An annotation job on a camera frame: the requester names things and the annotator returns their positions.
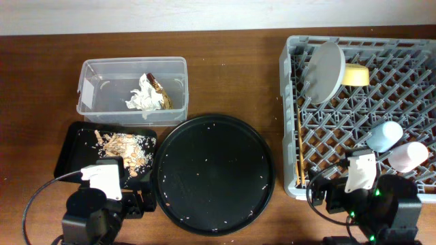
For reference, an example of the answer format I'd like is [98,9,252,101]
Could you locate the food scraps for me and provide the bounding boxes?
[94,130,157,178]

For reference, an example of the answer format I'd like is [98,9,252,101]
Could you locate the blue cup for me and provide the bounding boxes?
[366,121,403,152]

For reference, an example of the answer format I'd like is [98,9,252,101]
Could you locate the pink cup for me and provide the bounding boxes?
[388,142,429,173]

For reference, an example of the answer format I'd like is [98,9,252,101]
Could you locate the round black tray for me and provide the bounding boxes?
[151,114,276,236]

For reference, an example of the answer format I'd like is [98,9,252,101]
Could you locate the wooden chopstick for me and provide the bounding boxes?
[297,108,305,188]
[298,133,306,186]

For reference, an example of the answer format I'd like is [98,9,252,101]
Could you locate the brown snack wrapper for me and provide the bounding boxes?
[146,73,173,110]

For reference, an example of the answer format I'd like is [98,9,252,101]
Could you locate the white tissue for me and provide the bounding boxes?
[125,73,161,112]

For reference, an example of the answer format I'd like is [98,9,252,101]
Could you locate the yellow bowl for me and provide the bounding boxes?
[341,63,370,86]

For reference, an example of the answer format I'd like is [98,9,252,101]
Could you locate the grey plate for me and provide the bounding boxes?
[305,42,345,104]

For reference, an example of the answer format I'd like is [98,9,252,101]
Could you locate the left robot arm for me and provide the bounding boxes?
[61,172,157,245]

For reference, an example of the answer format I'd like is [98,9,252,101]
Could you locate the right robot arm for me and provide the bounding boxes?
[307,175,422,245]

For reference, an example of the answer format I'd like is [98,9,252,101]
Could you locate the grey dishwasher rack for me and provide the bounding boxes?
[279,35,435,203]

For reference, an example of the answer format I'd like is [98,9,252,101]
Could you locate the black rectangular tray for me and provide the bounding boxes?
[54,122,157,188]

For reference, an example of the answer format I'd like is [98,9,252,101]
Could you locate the clear plastic bin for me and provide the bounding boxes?
[76,56,189,127]

